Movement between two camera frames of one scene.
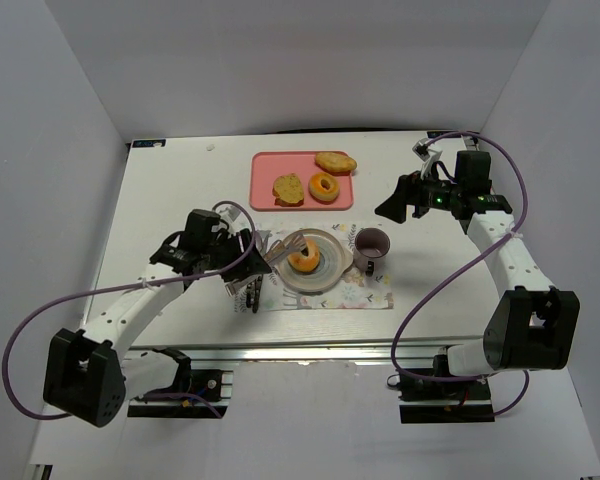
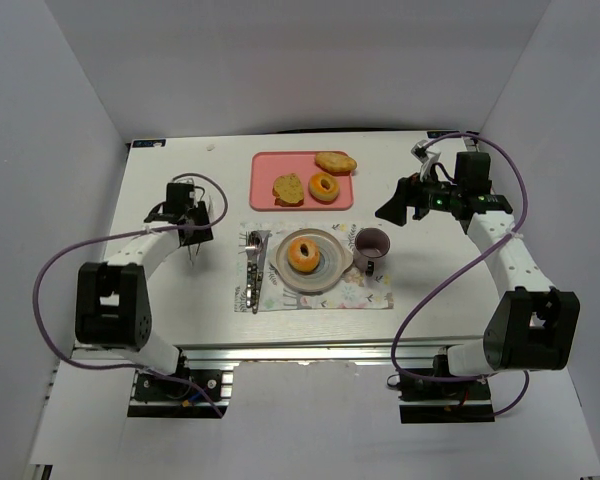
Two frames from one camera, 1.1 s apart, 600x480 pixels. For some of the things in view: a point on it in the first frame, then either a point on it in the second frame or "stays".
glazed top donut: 305,264 stays
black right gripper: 410,192 stays
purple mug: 371,246 stays
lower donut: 318,193 stays
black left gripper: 247,256 -> 196,230
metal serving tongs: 278,250 -> 190,254
